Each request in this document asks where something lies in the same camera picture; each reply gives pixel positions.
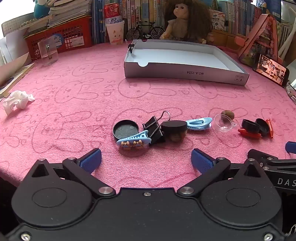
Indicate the large red plastic basket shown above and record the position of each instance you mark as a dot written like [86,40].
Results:
[69,34]

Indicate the crumpled white tissue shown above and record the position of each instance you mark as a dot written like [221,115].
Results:
[16,99]

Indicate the white colourful printed box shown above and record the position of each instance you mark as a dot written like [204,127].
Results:
[218,20]

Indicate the clear glass cup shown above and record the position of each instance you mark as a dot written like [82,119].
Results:
[47,53]

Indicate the large black binder clip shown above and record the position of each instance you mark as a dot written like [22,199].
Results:
[153,132]

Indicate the clear plastic dome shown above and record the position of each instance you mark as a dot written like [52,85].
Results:
[223,126]

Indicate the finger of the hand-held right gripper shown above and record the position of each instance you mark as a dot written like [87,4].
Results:
[291,147]
[263,157]

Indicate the row of books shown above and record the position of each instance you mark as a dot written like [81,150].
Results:
[138,11]

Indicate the white paper sheet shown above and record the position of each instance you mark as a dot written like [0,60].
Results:
[13,46]

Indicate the white cardboard box tray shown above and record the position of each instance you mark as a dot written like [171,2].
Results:
[175,58]

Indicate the white cat-print paper cup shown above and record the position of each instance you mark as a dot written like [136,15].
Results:
[115,33]

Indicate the plain blue hair clip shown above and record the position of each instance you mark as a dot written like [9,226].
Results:
[198,124]

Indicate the pink bunny-print cloth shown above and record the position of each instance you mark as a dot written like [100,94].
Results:
[69,115]

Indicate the blue hair clip with bears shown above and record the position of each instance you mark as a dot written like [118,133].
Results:
[133,139]

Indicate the white plastic pipe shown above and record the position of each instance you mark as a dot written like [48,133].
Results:
[286,44]

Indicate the wooden desk organizer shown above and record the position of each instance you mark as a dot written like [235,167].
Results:
[222,39]

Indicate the small black binder clip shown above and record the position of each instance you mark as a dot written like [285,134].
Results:
[131,46]

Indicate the curly-haired doll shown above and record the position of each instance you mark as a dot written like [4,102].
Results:
[180,23]

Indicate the smartphone with lit screen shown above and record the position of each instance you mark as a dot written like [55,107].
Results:
[270,69]

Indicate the small black cap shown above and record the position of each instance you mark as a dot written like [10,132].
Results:
[251,126]
[263,126]

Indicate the black model bicycle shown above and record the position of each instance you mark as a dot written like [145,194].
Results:
[147,35]

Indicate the brown walnut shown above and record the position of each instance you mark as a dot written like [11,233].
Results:
[229,114]

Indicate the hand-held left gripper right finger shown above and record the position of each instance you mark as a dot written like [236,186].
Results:
[200,160]

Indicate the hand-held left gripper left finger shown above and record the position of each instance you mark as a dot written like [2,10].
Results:
[91,160]

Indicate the beige open booklet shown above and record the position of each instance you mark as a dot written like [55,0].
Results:
[13,71]

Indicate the stack of worn books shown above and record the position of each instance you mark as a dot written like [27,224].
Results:
[69,11]

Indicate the grey grid board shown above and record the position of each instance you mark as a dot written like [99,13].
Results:
[11,25]

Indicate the red beer can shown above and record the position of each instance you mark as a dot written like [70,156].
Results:
[112,11]

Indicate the blue and white plush toy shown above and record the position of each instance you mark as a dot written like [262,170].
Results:
[41,7]

